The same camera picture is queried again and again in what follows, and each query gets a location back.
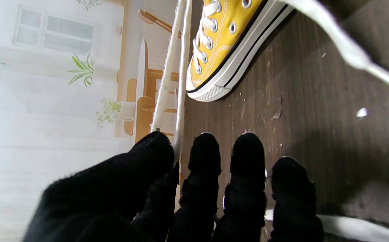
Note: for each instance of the printed room scene backdrop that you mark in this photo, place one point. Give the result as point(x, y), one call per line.
point(46, 101)

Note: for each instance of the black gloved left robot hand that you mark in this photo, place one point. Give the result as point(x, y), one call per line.
point(120, 191)

